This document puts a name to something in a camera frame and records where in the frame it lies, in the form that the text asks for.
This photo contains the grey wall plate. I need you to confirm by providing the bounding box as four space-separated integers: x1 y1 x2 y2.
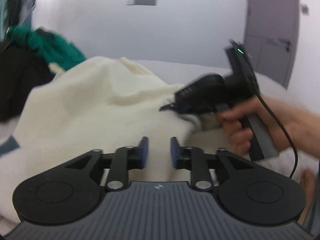
126 0 157 6

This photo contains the black garment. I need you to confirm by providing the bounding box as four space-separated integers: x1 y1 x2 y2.
1 42 53 122

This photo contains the person's right hand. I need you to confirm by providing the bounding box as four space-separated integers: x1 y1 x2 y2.
216 96 298 157

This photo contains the grey bed cover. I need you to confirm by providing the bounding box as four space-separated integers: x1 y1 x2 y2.
1 57 228 161

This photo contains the person's right forearm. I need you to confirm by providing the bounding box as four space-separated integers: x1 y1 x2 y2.
289 107 320 159

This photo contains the green garment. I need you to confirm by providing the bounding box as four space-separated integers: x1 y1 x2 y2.
4 26 86 71

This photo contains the cream sweater with blue stripes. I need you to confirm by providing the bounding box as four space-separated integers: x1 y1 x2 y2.
0 56 304 224

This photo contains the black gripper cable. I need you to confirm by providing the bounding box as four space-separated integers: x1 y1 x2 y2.
257 93 299 179

